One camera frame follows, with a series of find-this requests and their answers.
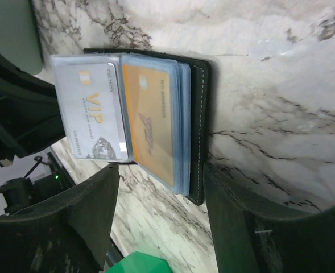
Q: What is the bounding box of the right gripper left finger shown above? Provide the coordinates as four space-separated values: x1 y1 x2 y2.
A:
0 164 119 272

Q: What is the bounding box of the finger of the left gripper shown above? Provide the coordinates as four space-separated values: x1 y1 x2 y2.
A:
0 54 65 158

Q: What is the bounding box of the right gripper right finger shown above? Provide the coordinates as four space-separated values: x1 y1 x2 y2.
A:
204 163 335 272

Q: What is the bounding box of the silver VIP card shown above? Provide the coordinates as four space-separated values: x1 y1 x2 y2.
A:
51 54 132 163

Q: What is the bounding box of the green plastic bin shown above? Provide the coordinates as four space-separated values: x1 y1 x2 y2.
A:
105 251 172 273

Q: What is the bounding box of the gold card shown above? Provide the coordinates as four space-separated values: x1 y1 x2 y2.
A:
122 61 177 188

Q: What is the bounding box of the black leather card holder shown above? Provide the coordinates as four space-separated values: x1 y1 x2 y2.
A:
49 47 213 207

